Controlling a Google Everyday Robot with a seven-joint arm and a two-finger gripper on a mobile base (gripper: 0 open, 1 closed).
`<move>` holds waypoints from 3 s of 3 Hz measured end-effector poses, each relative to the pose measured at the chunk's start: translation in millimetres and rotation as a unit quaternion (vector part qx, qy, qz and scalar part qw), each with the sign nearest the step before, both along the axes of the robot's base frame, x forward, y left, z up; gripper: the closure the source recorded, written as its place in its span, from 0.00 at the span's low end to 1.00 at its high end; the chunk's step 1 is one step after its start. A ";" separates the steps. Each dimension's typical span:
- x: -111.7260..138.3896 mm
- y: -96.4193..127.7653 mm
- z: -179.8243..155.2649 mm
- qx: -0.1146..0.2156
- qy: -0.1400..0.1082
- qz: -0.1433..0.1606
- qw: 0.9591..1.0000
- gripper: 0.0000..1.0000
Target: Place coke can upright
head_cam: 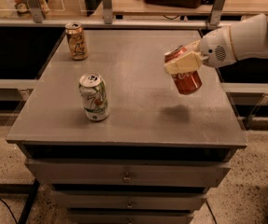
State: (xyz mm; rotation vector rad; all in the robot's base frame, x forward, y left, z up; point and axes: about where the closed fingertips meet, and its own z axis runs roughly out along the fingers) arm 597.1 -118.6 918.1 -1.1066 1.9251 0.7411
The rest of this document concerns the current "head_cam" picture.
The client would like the black floor cable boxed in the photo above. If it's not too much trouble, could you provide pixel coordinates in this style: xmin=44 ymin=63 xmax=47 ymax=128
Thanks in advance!
xmin=0 ymin=189 xmax=19 ymax=224

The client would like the green white 7up can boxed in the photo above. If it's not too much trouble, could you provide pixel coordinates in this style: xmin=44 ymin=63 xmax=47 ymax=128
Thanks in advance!
xmin=78 ymin=73 xmax=109 ymax=121

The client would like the metal rail post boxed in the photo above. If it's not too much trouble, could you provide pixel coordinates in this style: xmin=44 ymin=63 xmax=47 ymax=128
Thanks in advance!
xmin=208 ymin=0 xmax=226 ymax=26
xmin=28 ymin=0 xmax=44 ymax=23
xmin=102 ymin=0 xmax=113 ymax=24

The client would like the grey metal drawer cabinet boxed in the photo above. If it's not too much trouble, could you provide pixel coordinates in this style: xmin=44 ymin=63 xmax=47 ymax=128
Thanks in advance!
xmin=7 ymin=30 xmax=247 ymax=214

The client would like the top cabinet drawer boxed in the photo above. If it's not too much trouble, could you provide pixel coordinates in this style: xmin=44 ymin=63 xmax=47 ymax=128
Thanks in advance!
xmin=25 ymin=159 xmax=230 ymax=188

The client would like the cabinet drawer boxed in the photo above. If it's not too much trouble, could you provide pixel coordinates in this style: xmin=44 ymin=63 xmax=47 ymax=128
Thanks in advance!
xmin=25 ymin=159 xmax=230 ymax=188
xmin=67 ymin=210 xmax=193 ymax=224
xmin=51 ymin=190 xmax=206 ymax=211

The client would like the orange soda can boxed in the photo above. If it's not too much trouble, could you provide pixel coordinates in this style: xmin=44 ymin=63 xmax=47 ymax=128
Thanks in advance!
xmin=65 ymin=22 xmax=88 ymax=61

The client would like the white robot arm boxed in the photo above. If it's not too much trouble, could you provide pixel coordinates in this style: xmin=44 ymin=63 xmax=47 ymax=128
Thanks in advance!
xmin=163 ymin=14 xmax=268 ymax=75

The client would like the red coke can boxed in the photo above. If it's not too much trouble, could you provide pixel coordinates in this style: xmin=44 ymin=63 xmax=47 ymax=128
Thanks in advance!
xmin=164 ymin=45 xmax=202 ymax=95

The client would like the right metal rail post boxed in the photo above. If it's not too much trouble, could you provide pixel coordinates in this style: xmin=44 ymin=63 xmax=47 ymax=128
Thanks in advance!
xmin=208 ymin=0 xmax=226 ymax=26

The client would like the middle metal rail post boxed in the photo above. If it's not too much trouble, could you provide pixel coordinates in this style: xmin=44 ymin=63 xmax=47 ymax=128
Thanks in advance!
xmin=102 ymin=0 xmax=113 ymax=24

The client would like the left metal rail post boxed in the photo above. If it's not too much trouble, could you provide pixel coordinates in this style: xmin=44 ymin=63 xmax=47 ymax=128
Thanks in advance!
xmin=28 ymin=0 xmax=44 ymax=23

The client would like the middle cabinet drawer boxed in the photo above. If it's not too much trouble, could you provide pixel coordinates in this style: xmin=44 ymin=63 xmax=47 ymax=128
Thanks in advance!
xmin=51 ymin=190 xmax=206 ymax=211

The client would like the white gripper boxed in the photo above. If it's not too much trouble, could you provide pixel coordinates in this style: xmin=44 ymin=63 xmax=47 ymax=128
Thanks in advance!
xmin=163 ymin=26 xmax=236 ymax=75

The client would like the bottom cabinet drawer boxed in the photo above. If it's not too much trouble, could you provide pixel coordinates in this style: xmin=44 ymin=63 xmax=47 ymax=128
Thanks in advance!
xmin=67 ymin=210 xmax=193 ymax=224

